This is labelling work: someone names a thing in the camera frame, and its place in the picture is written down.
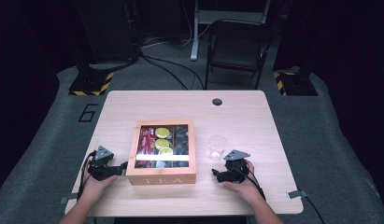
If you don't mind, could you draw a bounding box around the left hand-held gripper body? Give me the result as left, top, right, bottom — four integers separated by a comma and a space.
87, 145, 119, 182

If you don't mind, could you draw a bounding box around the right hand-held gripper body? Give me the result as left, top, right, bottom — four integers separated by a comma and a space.
222, 149, 251, 184

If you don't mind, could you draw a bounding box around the wooden tea box glass lid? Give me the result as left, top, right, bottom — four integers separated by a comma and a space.
125, 119, 197, 187

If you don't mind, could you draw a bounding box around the person's right hand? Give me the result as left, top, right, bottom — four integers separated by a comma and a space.
222, 159, 263, 203

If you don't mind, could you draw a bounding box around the person's left hand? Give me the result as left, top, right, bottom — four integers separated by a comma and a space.
80, 175, 119, 203

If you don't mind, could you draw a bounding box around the clear glass cup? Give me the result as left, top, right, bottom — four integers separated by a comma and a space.
207, 134, 229, 162

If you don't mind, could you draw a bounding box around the row of red tea packets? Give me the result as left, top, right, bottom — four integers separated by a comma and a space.
135, 126, 157, 169

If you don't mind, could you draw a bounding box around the pile of dark tea bags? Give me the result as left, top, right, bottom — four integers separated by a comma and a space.
173, 125, 190, 168

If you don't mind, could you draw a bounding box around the black striped stand base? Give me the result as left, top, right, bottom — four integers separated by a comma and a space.
272, 71, 320, 97
68, 70, 115, 97

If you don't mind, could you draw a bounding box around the black folding chair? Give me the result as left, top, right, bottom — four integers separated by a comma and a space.
204, 19, 276, 91

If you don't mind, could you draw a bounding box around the dark cabinet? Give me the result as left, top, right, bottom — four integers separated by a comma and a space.
73, 0, 141, 64

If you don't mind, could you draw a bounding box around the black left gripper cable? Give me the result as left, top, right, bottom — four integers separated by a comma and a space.
76, 150, 98, 202

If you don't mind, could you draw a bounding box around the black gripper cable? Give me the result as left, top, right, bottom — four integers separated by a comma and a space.
229, 163, 266, 201
76, 150, 98, 202

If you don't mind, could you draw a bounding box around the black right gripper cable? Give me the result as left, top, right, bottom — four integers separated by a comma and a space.
229, 163, 266, 201

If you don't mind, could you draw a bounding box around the black clip cable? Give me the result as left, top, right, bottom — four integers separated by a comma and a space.
303, 194, 327, 224

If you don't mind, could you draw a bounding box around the black floor cable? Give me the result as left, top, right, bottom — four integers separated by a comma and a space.
138, 50, 206, 91

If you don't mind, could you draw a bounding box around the white desk frame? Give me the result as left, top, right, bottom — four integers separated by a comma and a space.
190, 0, 272, 62

